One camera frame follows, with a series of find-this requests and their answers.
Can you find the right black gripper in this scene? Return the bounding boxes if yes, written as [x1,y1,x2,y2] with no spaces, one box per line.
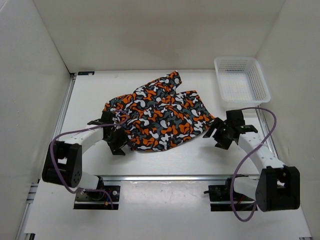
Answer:
[202,117,232,150]

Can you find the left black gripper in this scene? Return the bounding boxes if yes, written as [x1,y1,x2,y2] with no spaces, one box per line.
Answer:
[103,126,134,156]

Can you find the orange camouflage shorts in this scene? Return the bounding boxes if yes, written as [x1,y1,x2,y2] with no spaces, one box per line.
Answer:
[103,71,215,152]

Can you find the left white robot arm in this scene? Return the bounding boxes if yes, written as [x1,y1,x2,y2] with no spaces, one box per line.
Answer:
[42,110,129,200]

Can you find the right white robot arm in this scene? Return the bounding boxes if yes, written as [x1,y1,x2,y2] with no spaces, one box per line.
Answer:
[204,109,301,212]

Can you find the white plastic basket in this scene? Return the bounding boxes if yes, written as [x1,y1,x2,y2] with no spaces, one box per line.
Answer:
[214,56,271,110]

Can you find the small dark label sticker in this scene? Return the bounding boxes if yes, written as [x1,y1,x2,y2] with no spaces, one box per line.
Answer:
[77,71,95,76]

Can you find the aluminium front rail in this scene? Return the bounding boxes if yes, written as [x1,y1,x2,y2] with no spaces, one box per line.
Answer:
[99,174,261,182]

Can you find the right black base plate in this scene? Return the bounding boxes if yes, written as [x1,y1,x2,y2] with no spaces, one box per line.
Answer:
[203,185,254,212]

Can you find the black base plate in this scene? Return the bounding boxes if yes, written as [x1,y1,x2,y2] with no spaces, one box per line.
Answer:
[73,182,121,211]
[203,185,254,212]

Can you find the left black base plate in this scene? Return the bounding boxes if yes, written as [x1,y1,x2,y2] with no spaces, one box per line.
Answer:
[73,182,121,211]

